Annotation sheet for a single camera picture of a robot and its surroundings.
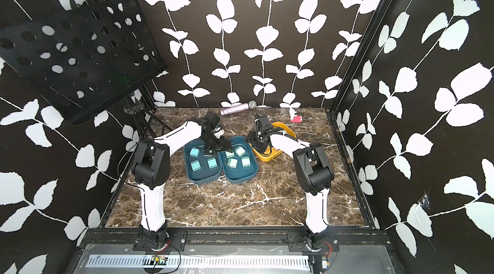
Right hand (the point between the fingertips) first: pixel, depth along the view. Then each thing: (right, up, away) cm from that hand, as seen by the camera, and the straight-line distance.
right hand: (245, 140), depth 96 cm
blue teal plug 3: (-24, -12, -3) cm, 27 cm away
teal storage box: (-2, -12, -1) cm, 12 cm away
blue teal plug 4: (-17, -11, -2) cm, 20 cm away
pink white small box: (+31, +12, +18) cm, 38 cm away
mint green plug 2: (-3, -5, +3) cm, 7 cm away
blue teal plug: (-27, -6, +2) cm, 27 cm away
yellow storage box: (+12, -7, -4) cm, 14 cm away
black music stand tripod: (-44, +14, -15) cm, 48 cm away
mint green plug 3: (0, -10, -1) cm, 10 cm away
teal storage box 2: (-22, -13, -3) cm, 25 cm away
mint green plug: (-8, -7, +1) cm, 11 cm away
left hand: (-9, -4, -2) cm, 10 cm away
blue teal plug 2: (-20, -8, +1) cm, 21 cm away
